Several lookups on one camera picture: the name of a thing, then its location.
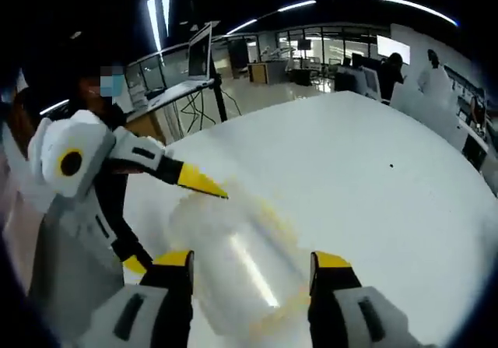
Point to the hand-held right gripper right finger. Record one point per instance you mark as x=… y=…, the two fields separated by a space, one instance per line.
x=334 y=301

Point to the white desk partition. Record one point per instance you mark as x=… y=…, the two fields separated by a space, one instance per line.
x=428 y=114

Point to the small wooden cabinet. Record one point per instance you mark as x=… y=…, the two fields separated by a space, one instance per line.
x=257 y=72

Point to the open silver laptop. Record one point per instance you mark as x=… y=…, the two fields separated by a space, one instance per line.
x=200 y=50

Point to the brown wooden cabinet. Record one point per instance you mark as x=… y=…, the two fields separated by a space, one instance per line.
x=146 y=128

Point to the ceiling light strip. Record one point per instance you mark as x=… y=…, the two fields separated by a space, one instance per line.
x=297 y=5
x=153 y=21
x=241 y=27
x=412 y=7

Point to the wall monitor screen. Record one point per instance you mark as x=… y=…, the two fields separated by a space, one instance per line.
x=393 y=48

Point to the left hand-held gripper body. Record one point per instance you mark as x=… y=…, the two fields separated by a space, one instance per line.
x=83 y=138

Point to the clear box with yellow buckle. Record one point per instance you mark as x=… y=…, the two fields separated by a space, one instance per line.
x=241 y=247

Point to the white stand desk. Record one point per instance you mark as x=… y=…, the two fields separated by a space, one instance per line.
x=175 y=93

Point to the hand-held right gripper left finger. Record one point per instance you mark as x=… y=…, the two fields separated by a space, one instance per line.
x=167 y=301

